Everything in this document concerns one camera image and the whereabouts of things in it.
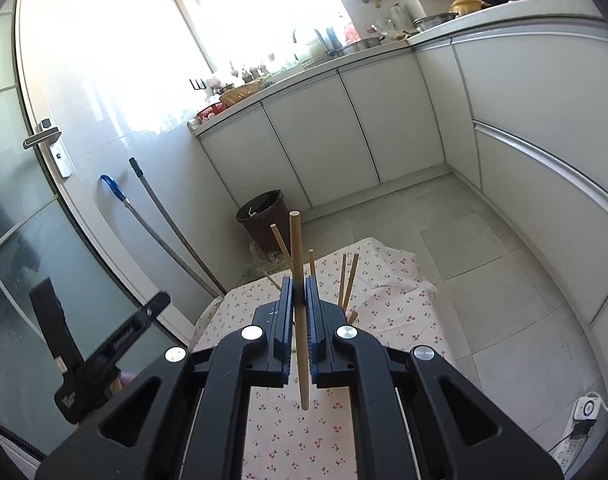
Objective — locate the wicker basket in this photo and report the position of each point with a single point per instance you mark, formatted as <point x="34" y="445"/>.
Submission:
<point x="240" y="93"/>

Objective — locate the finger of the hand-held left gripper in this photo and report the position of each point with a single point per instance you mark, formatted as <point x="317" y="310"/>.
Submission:
<point x="129" y="332"/>
<point x="54" y="325"/>

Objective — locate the white kitchen cabinets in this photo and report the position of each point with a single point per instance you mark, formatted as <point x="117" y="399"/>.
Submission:
<point x="384" y="120"/>

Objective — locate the clear plastic bag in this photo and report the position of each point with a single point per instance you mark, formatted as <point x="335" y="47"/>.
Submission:
<point x="264" y="265"/>

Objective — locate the yellow pot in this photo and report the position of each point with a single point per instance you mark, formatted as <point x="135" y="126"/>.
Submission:
<point x="468" y="6"/>

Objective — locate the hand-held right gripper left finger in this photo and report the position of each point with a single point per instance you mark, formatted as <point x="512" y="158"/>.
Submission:
<point x="286" y="310"/>

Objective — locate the black hook rack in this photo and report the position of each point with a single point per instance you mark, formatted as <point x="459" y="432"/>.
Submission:
<point x="198" y="84"/>

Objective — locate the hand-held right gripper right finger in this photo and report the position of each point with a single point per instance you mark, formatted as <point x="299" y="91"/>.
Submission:
<point x="311" y="320"/>

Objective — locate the cherry print tablecloth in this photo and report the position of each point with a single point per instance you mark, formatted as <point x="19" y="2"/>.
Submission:
<point x="384" y="285"/>

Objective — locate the kitchen window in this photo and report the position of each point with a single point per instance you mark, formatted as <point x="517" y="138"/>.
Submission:
<point x="254" y="10"/>

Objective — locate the black charger plug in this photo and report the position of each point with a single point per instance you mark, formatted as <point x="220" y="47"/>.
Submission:
<point x="584" y="427"/>

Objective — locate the red plastic basket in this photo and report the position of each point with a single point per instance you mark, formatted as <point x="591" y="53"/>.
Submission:
<point x="211" y="110"/>

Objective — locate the pink perforated utensil holder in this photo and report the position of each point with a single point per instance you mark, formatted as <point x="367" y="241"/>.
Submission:
<point x="352" y="316"/>

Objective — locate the white power strip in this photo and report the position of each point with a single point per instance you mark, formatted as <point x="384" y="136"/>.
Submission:
<point x="571" y="447"/>

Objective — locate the metal faucet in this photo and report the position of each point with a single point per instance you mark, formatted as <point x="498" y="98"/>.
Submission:
<point x="321" y="40"/>

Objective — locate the steel basin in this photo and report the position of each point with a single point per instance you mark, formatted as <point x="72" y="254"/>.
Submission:
<point x="360" y="46"/>

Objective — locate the steel pot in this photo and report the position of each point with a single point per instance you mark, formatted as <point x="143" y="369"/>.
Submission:
<point x="435" y="21"/>

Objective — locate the dark brown trash bin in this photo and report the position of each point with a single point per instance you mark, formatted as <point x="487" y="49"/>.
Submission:
<point x="261" y="225"/>

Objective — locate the frosted glass door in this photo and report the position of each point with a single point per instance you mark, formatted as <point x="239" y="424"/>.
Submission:
<point x="34" y="210"/>

